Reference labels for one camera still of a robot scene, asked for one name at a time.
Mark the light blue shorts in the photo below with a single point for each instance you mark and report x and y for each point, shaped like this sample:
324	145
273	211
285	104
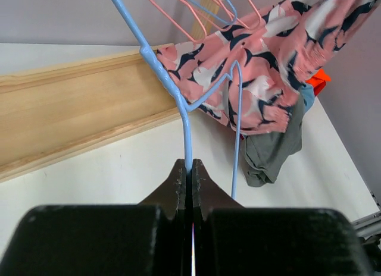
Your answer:
307	92

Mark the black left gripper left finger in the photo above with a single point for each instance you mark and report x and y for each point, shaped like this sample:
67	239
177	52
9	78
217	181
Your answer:
142	239

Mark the grey shorts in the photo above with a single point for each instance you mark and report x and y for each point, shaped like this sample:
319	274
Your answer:
265	154

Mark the pink patterned shorts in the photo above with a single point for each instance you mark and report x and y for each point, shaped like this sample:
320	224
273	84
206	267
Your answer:
261	63

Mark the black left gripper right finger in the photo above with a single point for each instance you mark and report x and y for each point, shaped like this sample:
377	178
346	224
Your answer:
233	240

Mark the blue hanger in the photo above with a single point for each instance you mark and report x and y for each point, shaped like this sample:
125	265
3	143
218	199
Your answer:
215	10
183	107

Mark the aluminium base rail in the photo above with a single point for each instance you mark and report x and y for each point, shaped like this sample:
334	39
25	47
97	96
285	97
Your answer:
369	225

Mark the orange shorts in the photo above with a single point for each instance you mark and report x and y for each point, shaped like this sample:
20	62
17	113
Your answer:
318	81

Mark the wooden clothes rack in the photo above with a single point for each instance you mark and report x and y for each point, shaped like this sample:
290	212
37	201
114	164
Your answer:
54	113

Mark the pink hanger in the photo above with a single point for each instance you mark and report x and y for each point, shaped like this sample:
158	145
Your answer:
186	23
240	12

